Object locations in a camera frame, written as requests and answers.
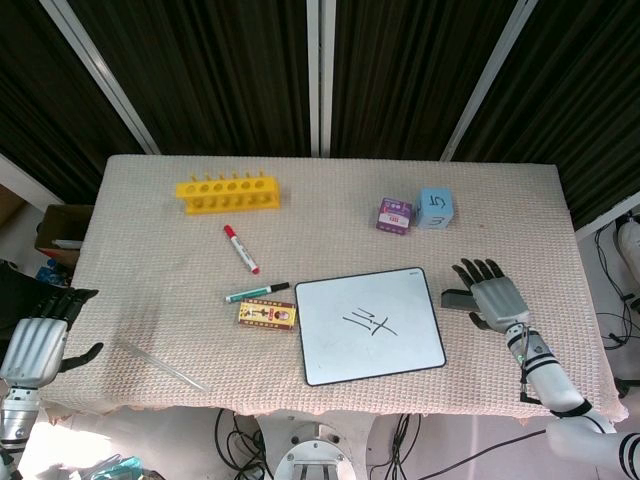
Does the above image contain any grey whiteboard eraser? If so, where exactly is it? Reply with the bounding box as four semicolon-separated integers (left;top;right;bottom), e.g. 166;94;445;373
440;288;480;313

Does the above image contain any wrist cable with plug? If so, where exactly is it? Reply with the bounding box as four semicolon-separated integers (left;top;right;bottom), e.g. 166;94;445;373
515;323;540;405

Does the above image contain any black floor cable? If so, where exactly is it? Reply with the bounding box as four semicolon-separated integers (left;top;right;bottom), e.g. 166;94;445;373
213;407;275;480
368;426;550;472

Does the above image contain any brown cardboard box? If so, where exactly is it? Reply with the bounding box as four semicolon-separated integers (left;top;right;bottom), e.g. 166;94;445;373
33;203;95;267

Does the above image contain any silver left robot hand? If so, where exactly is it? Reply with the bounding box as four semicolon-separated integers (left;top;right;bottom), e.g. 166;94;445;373
0;288;105;389

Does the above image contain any blue numbered foam cube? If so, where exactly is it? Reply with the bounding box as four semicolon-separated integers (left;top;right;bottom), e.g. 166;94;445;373
412;187;457;232

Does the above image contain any white partition post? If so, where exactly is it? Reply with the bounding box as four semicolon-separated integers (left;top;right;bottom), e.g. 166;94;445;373
439;0;540;163
305;0;338;158
38;0;162;156

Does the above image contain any green marker with black cap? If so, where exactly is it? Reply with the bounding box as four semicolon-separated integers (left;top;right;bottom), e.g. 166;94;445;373
224;281;291;305

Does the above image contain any beige woven tablecloth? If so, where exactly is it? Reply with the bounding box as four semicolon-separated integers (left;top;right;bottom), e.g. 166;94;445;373
38;153;631;427

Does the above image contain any green plastic bag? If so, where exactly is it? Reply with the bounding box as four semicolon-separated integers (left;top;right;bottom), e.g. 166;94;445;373
74;453;147;480

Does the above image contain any white machine body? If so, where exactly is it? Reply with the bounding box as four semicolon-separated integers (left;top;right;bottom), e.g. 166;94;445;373
613;213;640;297

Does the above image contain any clear glass rod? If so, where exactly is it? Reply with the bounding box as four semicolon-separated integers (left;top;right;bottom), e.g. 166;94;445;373
116;339;210;393

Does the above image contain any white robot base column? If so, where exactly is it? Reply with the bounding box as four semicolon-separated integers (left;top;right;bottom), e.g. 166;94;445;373
259;417;374;480

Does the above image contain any black-framed whiteboard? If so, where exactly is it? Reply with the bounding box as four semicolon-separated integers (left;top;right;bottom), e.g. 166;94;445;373
293;266;448;388

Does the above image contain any red and gold card box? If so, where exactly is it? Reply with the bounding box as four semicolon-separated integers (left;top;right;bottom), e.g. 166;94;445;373
238;299;298;332

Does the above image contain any purple small box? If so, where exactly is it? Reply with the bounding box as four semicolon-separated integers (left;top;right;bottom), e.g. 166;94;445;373
375;196;414;234

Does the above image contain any yellow test tube rack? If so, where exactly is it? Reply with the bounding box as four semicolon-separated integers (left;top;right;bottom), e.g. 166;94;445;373
175;170;283;217

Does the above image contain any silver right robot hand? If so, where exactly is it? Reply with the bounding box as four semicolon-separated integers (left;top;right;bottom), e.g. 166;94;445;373
452;258;532;333

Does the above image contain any black cable bundle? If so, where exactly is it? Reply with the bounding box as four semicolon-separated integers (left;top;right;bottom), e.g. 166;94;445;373
592;212;640;351

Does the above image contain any red marker pen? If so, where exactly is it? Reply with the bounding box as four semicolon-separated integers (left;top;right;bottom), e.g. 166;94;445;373
222;224;262;276

